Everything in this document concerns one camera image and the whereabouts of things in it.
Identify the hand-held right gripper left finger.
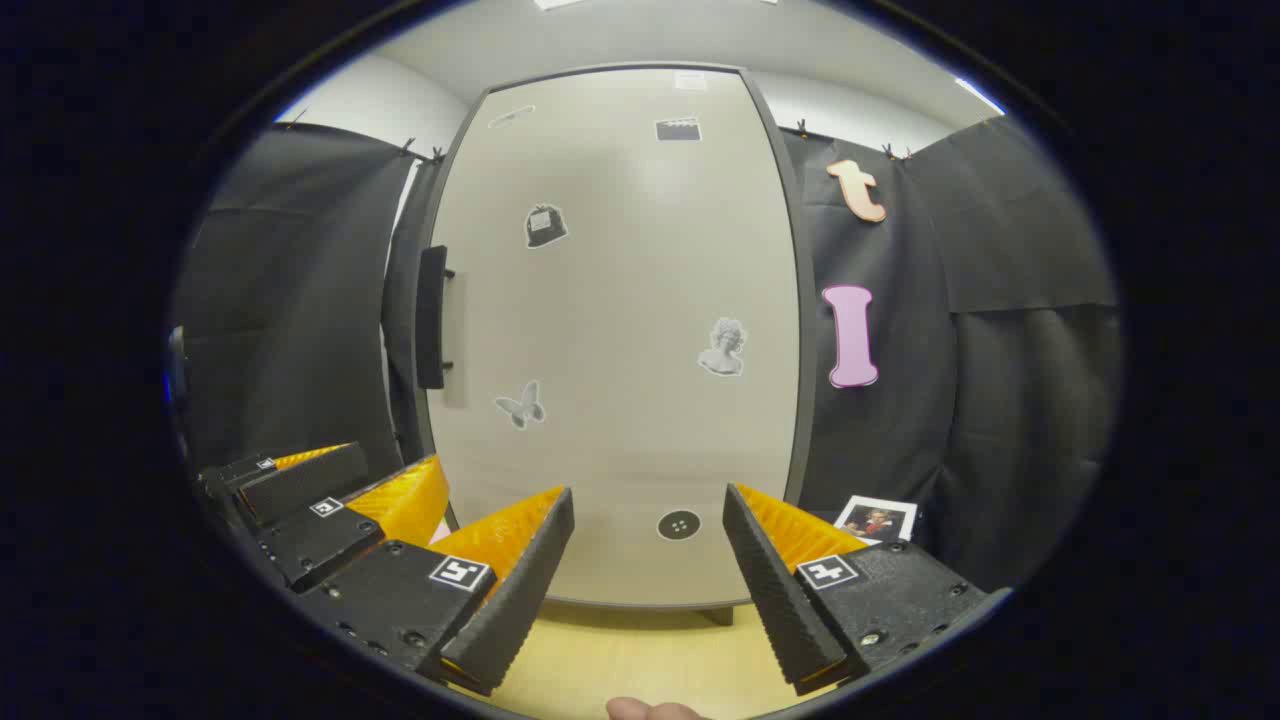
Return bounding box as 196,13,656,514
297,487,576,698

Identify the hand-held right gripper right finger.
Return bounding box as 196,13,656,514
722,484,991,698

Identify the black cabinet door handle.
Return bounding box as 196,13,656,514
416,245,457,391

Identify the white book with portrait cover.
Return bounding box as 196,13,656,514
835,495,919,546

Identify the black backdrop cloth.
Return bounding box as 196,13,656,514
170,115,1121,591

